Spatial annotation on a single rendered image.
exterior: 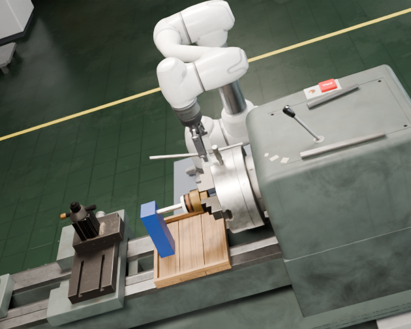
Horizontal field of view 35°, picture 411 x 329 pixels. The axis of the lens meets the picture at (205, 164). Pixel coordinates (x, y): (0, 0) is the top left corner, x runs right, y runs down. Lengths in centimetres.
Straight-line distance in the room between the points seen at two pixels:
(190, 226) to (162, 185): 189
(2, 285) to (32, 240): 184
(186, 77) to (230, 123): 89
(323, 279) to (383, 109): 68
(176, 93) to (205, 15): 58
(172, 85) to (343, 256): 92
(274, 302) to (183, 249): 45
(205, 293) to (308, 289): 40
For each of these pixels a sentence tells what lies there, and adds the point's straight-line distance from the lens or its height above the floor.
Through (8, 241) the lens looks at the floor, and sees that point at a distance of 488.
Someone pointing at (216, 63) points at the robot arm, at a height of 166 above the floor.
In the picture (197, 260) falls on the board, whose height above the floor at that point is 89.
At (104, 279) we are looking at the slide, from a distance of 256.
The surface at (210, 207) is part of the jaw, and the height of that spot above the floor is 110.
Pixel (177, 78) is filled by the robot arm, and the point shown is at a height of 167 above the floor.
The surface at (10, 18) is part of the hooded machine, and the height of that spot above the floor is 27.
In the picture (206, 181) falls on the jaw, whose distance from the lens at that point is 248.
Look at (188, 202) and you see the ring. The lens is 247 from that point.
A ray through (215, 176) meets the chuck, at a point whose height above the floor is 122.
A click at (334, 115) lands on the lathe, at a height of 125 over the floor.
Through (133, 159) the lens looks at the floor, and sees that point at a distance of 498.
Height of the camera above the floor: 258
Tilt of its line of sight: 34 degrees down
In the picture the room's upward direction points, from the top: 22 degrees counter-clockwise
